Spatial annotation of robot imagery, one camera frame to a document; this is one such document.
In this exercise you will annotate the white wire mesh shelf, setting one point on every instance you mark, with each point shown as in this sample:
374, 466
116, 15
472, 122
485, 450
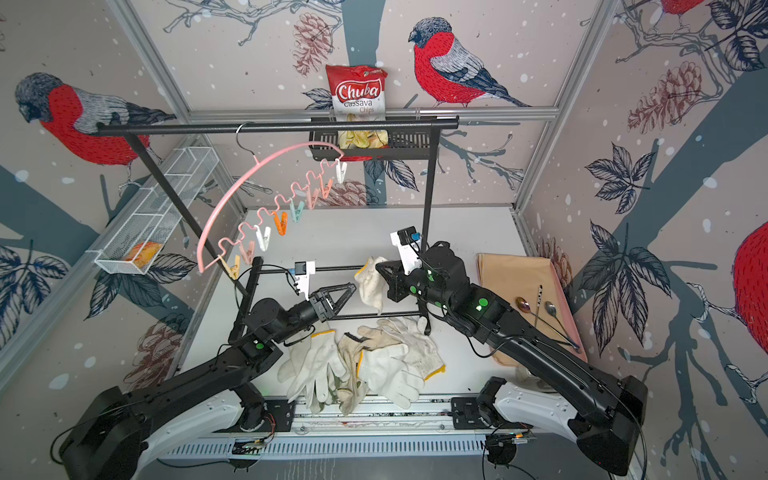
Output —
156, 217

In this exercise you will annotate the red cassava chips bag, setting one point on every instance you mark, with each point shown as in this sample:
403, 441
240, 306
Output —
358, 95

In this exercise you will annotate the yellow clothespin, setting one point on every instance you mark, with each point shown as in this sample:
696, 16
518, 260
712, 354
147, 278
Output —
232, 269

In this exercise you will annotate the copper spoon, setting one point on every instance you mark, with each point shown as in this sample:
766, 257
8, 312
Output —
523, 305

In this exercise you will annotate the black wall basket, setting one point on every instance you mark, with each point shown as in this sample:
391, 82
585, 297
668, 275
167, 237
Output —
403, 138

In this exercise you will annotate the white knit glove yellow cuff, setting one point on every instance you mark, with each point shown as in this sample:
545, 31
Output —
371, 284

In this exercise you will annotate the black garment rack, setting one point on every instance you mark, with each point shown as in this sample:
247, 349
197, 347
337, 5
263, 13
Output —
207, 254

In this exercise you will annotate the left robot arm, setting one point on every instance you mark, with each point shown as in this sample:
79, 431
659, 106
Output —
121, 433

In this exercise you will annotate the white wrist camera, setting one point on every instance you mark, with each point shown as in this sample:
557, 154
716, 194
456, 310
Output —
406, 241
300, 277

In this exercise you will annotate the teal clothespin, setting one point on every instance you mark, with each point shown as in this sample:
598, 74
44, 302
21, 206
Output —
296, 209

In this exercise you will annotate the white glove yellow cuff right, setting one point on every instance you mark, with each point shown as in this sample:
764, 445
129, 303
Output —
397, 358

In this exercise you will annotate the beige cloth mat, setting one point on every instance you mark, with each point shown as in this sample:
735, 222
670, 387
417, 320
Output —
512, 276

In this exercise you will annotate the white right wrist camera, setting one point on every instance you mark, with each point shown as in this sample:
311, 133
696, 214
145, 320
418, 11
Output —
406, 241

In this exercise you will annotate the pink tray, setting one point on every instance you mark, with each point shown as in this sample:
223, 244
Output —
566, 316

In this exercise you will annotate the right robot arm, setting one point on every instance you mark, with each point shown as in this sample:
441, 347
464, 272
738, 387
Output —
605, 414

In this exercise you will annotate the beige glove middle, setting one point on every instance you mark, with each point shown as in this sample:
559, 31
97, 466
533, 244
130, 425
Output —
352, 390

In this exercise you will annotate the orange clothespin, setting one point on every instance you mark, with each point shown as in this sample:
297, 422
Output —
281, 219

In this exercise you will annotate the dark metal spoon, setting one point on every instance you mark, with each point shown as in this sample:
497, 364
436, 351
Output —
552, 311

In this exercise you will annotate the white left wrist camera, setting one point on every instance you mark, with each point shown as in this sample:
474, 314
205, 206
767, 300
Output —
300, 277

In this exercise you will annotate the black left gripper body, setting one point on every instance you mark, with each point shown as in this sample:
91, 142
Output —
319, 311

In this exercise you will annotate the orange snack packet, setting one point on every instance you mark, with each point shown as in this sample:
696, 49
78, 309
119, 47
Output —
142, 254

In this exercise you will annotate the white clothespin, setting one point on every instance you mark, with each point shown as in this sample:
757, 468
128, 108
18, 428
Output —
263, 235

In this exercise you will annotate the spotted handle spoon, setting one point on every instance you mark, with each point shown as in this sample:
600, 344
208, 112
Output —
538, 305

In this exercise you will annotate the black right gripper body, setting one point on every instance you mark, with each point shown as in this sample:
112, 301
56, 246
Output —
401, 284

